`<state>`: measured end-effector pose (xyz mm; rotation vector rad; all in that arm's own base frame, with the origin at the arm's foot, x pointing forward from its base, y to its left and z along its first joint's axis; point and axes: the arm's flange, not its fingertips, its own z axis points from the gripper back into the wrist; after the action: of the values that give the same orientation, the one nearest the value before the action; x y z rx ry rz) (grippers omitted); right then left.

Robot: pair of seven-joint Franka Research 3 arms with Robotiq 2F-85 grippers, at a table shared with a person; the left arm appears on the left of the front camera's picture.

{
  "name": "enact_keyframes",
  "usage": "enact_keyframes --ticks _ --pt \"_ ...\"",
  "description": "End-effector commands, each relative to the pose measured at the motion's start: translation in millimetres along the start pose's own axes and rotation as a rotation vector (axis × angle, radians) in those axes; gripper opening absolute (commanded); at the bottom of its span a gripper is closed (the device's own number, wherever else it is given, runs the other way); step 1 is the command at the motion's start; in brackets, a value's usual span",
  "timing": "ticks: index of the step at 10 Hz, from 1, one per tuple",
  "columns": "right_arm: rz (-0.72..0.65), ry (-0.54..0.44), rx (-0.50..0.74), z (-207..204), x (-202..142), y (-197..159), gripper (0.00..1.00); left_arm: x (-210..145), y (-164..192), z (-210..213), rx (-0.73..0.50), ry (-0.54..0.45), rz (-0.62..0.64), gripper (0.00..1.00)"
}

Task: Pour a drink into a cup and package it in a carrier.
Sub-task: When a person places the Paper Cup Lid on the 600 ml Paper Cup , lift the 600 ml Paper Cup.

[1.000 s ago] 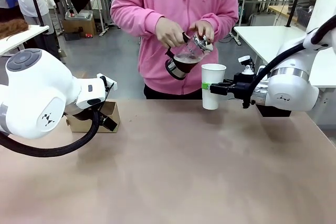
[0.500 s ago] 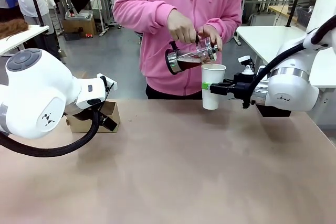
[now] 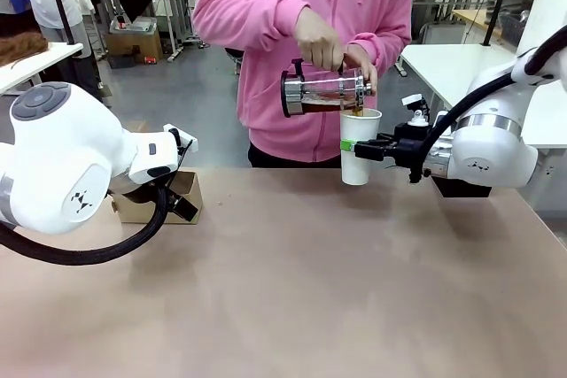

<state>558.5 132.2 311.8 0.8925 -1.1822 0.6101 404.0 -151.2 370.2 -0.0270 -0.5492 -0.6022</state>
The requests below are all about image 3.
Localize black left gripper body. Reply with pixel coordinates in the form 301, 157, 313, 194
110, 172, 178, 206

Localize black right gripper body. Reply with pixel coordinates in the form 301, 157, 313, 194
392, 123, 433, 170

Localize brown cardboard cup carrier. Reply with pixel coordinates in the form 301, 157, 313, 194
110, 169, 204, 225

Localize white paper cup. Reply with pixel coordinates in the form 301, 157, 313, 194
339, 108, 383, 187

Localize glass french press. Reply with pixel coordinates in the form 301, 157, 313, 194
280, 58, 374, 119

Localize person's right forearm pink sleeve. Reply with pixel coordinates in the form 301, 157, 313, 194
192, 0, 312, 50

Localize person's left forearm pink sleeve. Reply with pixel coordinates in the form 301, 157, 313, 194
353, 10, 414, 61

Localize person's left hand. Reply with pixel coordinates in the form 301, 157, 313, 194
344, 42, 380, 97

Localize person's right hand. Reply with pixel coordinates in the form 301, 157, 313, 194
294, 8, 346, 73

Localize white workbench table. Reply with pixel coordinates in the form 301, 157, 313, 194
400, 42, 520, 110

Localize black trousers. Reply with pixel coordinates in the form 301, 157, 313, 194
246, 141, 343, 170

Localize pink hoodie torso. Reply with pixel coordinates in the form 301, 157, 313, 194
192, 0, 416, 165

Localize wooden top table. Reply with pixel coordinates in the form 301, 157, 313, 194
451, 8, 505, 39

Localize cardboard box on floor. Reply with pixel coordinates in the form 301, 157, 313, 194
105, 16, 165, 61

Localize white side table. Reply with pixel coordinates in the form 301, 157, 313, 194
0, 41, 85, 96

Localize brown furry item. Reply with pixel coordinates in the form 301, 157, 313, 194
0, 34, 50, 67

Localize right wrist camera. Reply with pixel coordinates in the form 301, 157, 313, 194
401, 93, 431, 127

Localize black sleeved left arm cable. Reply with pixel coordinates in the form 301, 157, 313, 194
0, 174, 190, 266

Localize black sleeved arm cable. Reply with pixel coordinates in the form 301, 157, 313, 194
409, 23, 567, 184
0, 174, 190, 266

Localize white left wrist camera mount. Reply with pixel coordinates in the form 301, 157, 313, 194
162, 123, 199, 154

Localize black sleeved right arm cable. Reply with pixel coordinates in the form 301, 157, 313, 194
409, 23, 567, 184

